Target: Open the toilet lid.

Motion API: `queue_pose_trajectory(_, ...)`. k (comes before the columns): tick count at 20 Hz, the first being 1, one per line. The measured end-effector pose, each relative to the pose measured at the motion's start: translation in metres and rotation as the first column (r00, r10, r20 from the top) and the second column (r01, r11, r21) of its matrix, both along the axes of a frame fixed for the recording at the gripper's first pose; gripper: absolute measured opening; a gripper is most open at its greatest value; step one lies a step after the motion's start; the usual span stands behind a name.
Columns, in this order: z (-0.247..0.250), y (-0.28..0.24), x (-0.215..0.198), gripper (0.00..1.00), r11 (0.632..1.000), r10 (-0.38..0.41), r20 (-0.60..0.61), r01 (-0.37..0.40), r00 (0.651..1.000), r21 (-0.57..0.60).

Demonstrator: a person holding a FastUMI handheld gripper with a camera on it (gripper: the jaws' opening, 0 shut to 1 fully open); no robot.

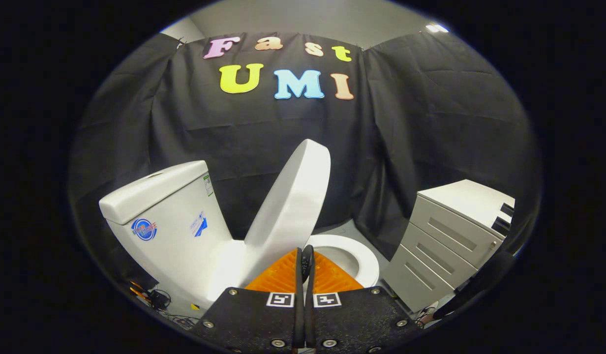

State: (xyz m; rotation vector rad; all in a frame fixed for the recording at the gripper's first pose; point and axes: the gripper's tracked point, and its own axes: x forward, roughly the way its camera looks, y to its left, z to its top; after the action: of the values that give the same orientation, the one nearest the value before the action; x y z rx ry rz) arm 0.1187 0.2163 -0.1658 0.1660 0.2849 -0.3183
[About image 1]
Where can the black backdrop cloth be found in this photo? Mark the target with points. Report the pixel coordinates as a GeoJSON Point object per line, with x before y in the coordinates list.
{"type": "Point", "coordinates": [293, 128]}

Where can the white ceramic toilet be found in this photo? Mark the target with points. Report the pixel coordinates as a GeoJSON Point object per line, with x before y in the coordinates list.
{"type": "Point", "coordinates": [170, 231]}

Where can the small orange black object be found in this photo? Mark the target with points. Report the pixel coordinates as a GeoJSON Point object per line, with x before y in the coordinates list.
{"type": "Point", "coordinates": [138, 291]}

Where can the small ceiling spot light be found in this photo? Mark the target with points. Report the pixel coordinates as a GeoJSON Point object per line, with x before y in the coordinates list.
{"type": "Point", "coordinates": [437, 28]}

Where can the white toilet lid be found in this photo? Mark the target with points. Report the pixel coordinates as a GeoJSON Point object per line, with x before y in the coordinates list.
{"type": "Point", "coordinates": [293, 196]}

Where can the grey drawer cabinet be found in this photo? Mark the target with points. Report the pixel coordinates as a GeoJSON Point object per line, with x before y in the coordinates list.
{"type": "Point", "coordinates": [445, 236]}

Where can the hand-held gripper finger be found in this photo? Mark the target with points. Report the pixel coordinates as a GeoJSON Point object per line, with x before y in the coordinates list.
{"type": "Point", "coordinates": [299, 314]}
{"type": "Point", "coordinates": [309, 319]}

